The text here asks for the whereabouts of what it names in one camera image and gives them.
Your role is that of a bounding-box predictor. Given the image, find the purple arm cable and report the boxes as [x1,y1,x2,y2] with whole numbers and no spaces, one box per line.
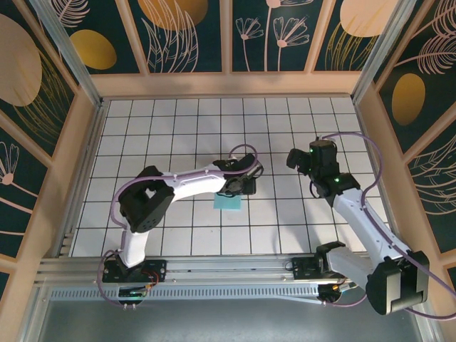
[316,132,456,321]
[98,143,263,310]

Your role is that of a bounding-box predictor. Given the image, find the grey metal tray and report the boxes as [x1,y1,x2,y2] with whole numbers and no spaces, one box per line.
[21,277,442,342]

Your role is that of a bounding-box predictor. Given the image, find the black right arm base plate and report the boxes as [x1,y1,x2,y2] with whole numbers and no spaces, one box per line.
[291,256,323,281]

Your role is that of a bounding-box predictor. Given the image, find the small left controller board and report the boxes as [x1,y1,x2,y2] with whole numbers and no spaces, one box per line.
[118,286,150,299]

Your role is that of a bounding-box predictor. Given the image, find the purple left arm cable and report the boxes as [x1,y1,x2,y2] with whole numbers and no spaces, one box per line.
[98,143,263,310]

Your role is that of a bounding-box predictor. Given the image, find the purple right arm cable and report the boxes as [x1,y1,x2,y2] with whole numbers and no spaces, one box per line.
[316,132,456,321]

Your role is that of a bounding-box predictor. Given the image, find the small controller board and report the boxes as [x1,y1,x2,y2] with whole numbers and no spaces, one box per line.
[318,283,358,297]
[118,286,150,299]

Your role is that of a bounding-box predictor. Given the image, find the slotted grey cable duct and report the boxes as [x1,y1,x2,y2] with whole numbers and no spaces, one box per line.
[49,284,321,304]

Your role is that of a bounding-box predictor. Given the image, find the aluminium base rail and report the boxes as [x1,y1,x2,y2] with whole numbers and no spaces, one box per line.
[35,252,425,286]

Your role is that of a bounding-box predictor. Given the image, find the aluminium frame post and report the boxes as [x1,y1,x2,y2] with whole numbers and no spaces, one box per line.
[351,0,422,104]
[28,0,108,108]

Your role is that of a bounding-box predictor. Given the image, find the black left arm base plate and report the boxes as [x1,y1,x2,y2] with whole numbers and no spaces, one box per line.
[102,259,168,283]

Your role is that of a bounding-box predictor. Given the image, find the small right controller board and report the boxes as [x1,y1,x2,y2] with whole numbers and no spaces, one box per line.
[318,283,358,297]

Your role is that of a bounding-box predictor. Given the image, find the aluminium side rail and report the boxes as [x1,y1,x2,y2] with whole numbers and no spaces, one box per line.
[56,99,108,258]

